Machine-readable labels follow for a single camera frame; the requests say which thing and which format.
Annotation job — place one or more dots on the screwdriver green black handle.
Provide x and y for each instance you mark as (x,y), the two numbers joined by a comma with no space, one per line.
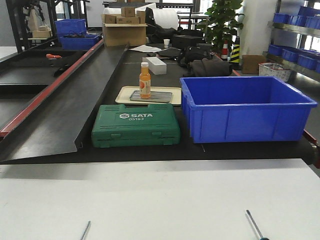
(85,232)
(261,236)

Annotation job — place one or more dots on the small metal tray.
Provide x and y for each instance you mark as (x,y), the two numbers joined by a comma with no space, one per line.
(156,97)

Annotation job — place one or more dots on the beige plastic tray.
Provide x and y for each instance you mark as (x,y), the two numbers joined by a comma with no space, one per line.
(126,92)

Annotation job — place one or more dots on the green SATA tool case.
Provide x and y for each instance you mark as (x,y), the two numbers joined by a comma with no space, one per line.
(121,126)

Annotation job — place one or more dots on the orange juice bottle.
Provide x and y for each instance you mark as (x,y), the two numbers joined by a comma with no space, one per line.
(144,81)

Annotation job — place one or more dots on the white rectangular box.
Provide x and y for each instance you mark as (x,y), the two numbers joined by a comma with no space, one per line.
(156,66)

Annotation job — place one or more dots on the large blue plastic bin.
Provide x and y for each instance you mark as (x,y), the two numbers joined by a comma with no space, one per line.
(243,109)

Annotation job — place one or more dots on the dark jacket on table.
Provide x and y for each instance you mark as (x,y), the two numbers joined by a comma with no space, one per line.
(209,68)

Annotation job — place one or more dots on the white paper cup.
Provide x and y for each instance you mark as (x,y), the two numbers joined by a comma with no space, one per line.
(166,43)

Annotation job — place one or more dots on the orange white traffic cone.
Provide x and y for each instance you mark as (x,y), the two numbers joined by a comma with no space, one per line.
(224,51)

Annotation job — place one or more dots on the large open cardboard box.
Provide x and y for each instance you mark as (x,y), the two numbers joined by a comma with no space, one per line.
(118,30)

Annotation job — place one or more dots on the brown cardboard box on floor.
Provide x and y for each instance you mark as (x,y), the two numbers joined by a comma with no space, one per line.
(250,63)

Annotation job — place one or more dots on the green potted plant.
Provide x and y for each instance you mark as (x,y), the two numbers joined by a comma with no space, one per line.
(222,23)

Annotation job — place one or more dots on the blue bin on left table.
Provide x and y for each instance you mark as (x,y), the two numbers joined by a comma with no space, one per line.
(81,42)

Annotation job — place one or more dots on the yellow black striped post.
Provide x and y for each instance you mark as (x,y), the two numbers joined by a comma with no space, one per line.
(235,54)

